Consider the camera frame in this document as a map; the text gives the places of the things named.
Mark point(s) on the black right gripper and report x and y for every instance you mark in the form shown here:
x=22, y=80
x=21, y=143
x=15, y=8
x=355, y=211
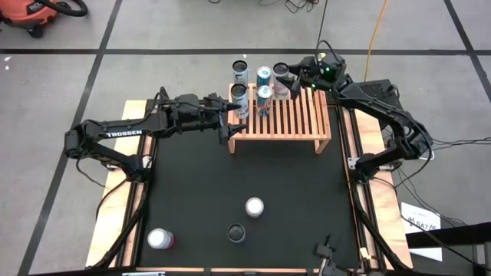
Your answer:
x=324, y=74

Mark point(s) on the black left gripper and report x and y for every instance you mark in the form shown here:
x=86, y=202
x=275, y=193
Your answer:
x=195, y=115

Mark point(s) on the Celsius Peach Vibe can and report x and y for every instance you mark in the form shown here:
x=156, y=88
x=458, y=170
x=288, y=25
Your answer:
x=280, y=69

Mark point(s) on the Celsius Arctic Vibe can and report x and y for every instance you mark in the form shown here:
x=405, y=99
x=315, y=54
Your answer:
x=240, y=73
x=241, y=105

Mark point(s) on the blue silver Red Bull can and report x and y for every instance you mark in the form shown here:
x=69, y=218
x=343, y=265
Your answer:
x=263, y=74
x=264, y=101

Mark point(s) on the dark can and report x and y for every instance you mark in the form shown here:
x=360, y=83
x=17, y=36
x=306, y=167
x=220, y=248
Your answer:
x=236, y=233

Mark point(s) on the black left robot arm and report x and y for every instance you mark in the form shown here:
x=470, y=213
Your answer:
x=122, y=133

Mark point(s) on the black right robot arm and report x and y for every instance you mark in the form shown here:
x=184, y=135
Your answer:
x=399, y=122

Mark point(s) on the wooden slatted shelf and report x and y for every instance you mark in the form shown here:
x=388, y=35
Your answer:
x=295, y=119

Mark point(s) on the black computer case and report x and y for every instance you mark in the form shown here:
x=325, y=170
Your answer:
x=377, y=86

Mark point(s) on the pink and silver can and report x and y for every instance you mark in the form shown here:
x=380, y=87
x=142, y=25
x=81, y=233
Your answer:
x=254, y=207

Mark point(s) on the red can white lid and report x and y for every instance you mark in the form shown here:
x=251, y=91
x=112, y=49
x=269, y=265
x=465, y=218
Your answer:
x=159, y=238

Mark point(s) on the white paper sign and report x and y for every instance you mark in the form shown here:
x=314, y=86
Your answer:
x=418, y=212

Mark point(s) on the black beam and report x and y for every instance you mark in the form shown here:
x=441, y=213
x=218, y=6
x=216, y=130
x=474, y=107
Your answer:
x=452, y=234

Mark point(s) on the orange shop vacuum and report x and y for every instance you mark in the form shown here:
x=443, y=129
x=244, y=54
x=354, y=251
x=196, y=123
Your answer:
x=27, y=11

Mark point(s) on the black aluminium rig frame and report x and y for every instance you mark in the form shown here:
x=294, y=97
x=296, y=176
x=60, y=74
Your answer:
x=130, y=230

